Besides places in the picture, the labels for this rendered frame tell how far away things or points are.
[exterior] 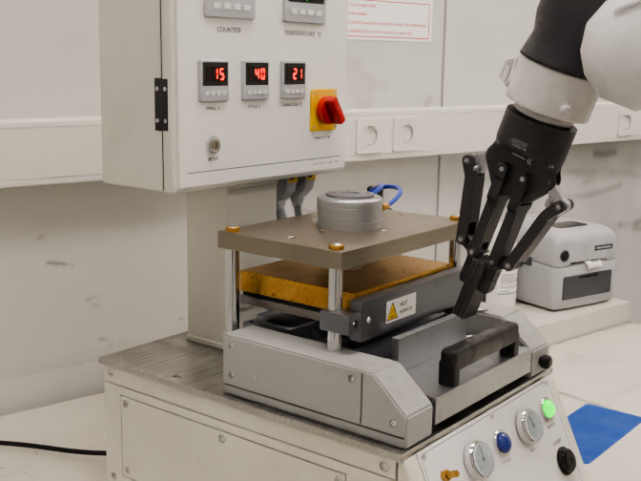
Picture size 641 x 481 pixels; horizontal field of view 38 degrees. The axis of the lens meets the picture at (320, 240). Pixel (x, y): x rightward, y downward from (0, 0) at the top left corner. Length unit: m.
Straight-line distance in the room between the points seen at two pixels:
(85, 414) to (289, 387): 0.59
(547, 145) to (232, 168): 0.39
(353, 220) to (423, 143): 0.88
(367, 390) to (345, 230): 0.22
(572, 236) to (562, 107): 1.09
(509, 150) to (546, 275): 1.02
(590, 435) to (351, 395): 0.62
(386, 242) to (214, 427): 0.29
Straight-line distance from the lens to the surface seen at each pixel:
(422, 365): 1.06
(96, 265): 1.59
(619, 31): 0.82
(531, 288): 2.02
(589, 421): 1.55
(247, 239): 1.04
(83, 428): 1.48
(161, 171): 1.09
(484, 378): 1.05
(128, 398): 1.20
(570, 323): 1.97
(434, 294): 1.11
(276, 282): 1.07
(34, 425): 1.51
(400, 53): 1.95
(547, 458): 1.15
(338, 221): 1.08
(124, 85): 1.13
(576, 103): 0.94
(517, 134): 0.95
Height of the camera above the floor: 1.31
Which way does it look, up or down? 11 degrees down
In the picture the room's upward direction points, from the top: 1 degrees clockwise
